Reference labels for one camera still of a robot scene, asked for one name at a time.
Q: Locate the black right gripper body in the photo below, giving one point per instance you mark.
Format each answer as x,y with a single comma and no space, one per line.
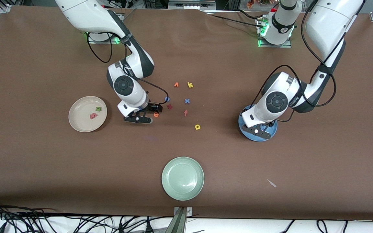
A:
152,107

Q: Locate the pink-red foam letter w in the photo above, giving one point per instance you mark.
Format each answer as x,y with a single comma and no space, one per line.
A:
93,116

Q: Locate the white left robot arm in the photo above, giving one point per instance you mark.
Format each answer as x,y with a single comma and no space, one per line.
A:
277,102

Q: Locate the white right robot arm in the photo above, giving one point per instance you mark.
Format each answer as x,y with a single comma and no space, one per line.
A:
124,85

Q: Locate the dark red foam letter z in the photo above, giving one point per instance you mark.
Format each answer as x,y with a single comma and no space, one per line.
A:
169,106

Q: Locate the blue round plate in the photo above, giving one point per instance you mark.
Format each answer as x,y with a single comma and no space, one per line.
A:
246,136

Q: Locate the white paper scrap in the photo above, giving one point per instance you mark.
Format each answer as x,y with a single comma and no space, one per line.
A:
271,183

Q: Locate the beige round plate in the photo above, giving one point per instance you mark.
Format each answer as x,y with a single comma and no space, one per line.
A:
83,119

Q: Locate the pale green round plate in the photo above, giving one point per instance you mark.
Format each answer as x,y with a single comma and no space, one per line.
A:
183,178

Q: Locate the grey metal background box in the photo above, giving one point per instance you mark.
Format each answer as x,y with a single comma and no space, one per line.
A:
191,5

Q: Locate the red base connector cap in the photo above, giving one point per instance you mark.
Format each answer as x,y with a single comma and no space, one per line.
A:
274,8

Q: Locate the orange background object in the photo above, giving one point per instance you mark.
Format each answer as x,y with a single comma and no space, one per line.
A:
254,3

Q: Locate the brown table cover sheet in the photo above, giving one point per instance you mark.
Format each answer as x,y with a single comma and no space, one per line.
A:
44,161

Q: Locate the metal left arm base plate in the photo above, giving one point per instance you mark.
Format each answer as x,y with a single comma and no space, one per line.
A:
274,46

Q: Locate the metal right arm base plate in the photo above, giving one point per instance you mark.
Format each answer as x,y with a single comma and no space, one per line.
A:
96,41

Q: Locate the aluminium profile post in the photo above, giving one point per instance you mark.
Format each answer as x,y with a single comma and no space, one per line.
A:
178,223

